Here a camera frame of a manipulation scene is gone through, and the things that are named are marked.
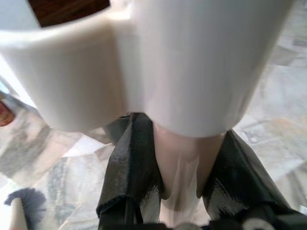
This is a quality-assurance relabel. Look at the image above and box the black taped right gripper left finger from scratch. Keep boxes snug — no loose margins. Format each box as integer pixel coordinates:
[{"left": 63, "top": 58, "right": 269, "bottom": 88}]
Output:
[{"left": 95, "top": 112, "right": 166, "bottom": 228}]

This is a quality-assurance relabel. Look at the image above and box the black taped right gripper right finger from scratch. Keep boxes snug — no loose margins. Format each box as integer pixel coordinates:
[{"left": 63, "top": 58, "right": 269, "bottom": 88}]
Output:
[{"left": 201, "top": 129, "right": 307, "bottom": 230}]

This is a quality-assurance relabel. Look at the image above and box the white plastic handle with clip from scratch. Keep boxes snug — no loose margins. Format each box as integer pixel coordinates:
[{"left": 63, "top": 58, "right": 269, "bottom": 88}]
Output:
[{"left": 0, "top": 0, "right": 295, "bottom": 227}]

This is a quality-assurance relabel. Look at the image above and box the red patterned container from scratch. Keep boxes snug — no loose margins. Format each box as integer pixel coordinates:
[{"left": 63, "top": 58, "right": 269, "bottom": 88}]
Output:
[{"left": 0, "top": 99, "right": 16, "bottom": 127}]

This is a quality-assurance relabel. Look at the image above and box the dark brown wooden furniture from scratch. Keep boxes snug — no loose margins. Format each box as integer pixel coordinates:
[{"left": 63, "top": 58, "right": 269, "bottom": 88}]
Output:
[{"left": 27, "top": 0, "right": 111, "bottom": 27}]

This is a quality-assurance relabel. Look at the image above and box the grey bristle broom white handle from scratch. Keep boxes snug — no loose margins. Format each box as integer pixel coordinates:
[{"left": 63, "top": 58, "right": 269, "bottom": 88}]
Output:
[{"left": 3, "top": 188, "right": 47, "bottom": 230}]

